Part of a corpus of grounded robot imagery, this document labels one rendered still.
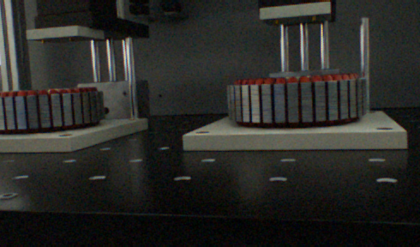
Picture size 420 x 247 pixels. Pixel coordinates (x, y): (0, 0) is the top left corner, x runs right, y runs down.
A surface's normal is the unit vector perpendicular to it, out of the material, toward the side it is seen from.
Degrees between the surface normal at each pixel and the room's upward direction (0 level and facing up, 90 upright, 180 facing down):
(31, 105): 90
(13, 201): 1
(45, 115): 90
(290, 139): 90
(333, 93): 90
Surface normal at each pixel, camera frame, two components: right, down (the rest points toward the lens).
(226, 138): -0.26, 0.11
